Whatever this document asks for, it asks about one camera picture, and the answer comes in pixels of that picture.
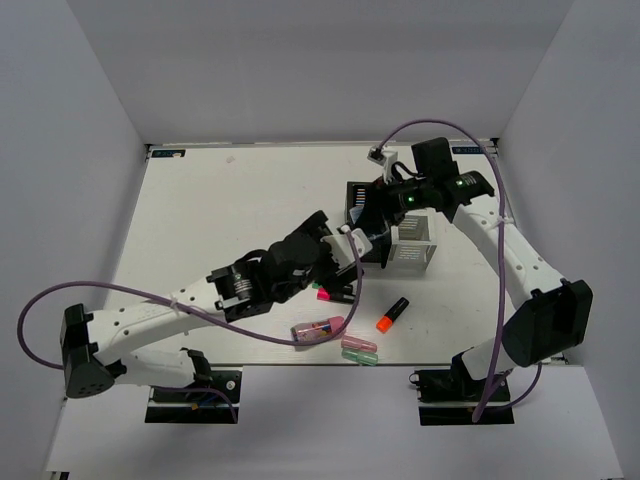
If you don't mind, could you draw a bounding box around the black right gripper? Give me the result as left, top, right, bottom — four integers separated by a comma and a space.
354, 170, 432, 235

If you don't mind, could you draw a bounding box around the pink cap crayon bottle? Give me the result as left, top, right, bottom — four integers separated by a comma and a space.
290, 316, 345, 350

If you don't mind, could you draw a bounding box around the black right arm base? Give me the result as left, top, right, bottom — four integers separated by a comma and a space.
409, 354, 515, 427

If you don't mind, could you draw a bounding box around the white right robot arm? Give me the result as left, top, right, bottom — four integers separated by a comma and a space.
352, 137, 593, 403

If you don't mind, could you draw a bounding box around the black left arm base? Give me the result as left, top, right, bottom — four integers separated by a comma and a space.
145, 348, 243, 425

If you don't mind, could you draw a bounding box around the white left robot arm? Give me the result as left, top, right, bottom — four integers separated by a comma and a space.
60, 211, 373, 399

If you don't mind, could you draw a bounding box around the black slotted organizer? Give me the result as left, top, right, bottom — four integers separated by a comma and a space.
344, 181, 392, 269

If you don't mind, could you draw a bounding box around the pink cap black highlighter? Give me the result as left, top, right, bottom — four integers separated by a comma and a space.
316, 289, 355, 305

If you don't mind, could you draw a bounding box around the white slotted organizer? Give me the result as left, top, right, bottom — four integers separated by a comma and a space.
387, 210, 437, 272

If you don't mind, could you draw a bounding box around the pink translucent eraser case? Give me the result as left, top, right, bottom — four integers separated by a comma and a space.
341, 335, 378, 353

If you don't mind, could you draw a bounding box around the orange cap black highlighter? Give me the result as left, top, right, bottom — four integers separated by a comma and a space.
376, 297, 410, 333

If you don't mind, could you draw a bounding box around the right blue table label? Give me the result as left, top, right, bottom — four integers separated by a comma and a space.
451, 146, 484, 155

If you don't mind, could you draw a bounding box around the blue table label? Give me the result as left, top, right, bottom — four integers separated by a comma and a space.
151, 149, 186, 158
451, 146, 484, 155

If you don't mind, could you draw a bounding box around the green translucent eraser case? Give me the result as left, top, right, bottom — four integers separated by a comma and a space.
341, 348, 378, 366

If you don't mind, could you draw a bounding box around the left blue table label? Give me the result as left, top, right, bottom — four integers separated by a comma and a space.
151, 149, 186, 158

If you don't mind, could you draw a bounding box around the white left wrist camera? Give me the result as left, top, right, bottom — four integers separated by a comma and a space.
321, 225, 373, 268

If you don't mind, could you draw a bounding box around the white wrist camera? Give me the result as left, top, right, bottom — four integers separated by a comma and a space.
321, 225, 373, 268
367, 147, 398, 184

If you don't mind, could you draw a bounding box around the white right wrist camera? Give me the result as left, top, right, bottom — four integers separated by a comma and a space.
367, 147, 398, 184

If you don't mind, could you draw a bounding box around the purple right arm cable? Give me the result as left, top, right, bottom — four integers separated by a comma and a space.
377, 118, 544, 424

